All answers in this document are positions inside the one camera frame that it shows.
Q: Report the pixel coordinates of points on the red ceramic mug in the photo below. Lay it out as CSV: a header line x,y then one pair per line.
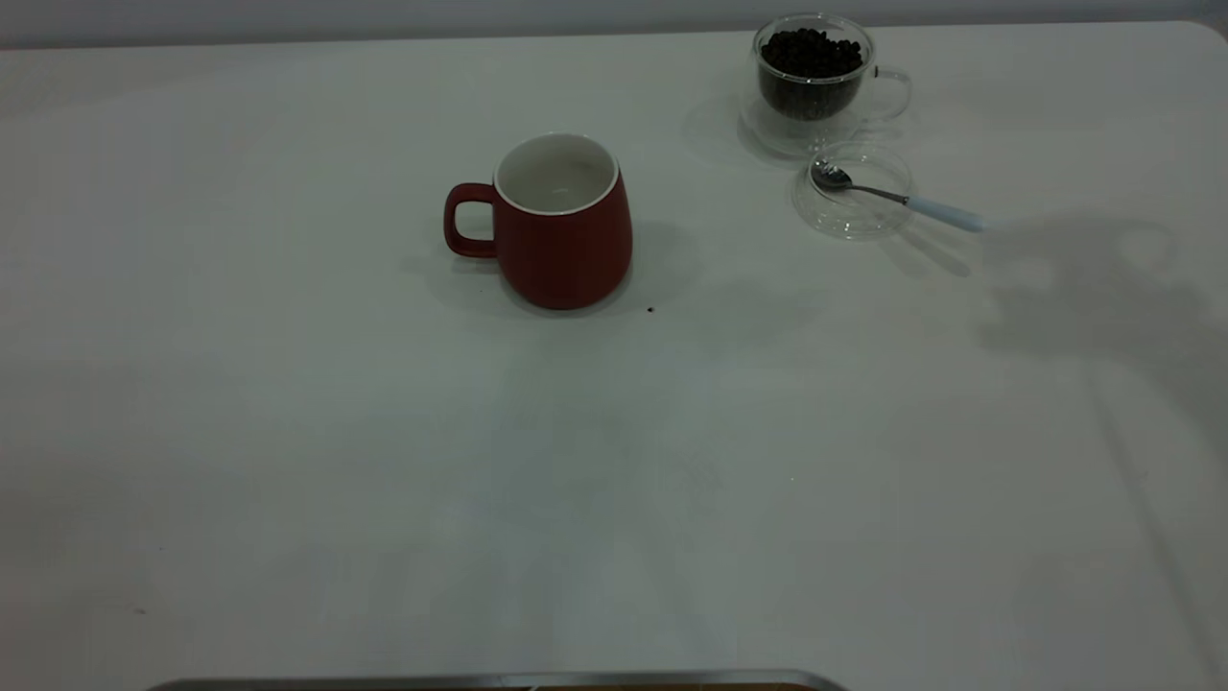
x,y
566,254

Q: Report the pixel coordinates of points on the dark coffee beans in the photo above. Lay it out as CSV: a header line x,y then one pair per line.
x,y
811,86

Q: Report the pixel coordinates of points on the clear glass saucer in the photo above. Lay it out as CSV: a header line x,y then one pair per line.
x,y
849,221

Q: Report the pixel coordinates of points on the grey metal edge strip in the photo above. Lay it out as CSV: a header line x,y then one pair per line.
x,y
480,680

